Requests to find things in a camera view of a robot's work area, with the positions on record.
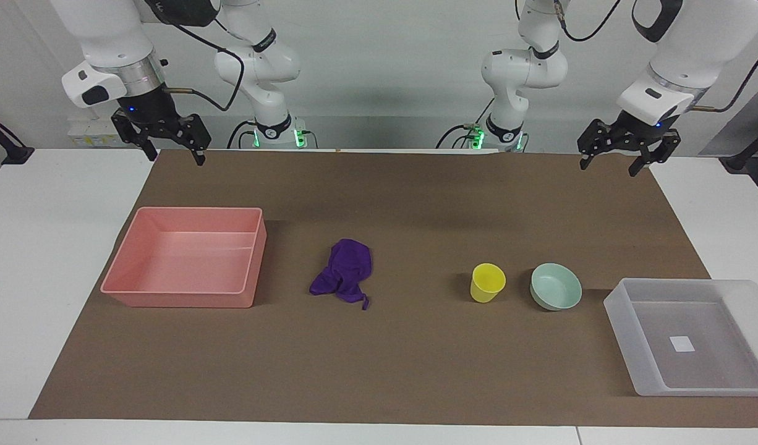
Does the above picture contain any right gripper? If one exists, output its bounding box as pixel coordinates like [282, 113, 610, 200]
[111, 87, 212, 167]

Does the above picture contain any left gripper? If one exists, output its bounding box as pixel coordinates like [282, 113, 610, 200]
[576, 109, 682, 178]

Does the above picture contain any pink plastic box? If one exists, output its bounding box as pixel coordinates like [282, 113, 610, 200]
[100, 207, 268, 308]

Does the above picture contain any translucent white plastic box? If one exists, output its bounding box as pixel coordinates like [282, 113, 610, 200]
[603, 278, 758, 397]

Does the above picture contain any black stand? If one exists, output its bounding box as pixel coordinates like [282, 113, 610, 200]
[0, 111, 35, 165]
[718, 122, 758, 174]

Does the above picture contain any light green bowl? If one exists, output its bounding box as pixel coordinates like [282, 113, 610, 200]
[530, 263, 583, 312]

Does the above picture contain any yellow plastic cup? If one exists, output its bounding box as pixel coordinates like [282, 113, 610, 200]
[470, 263, 507, 304]

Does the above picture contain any purple crumpled glove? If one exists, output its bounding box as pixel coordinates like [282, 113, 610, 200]
[309, 239, 374, 311]

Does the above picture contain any black cable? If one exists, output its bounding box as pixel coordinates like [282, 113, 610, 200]
[553, 0, 622, 43]
[145, 0, 245, 113]
[226, 119, 257, 150]
[691, 36, 758, 114]
[435, 98, 497, 150]

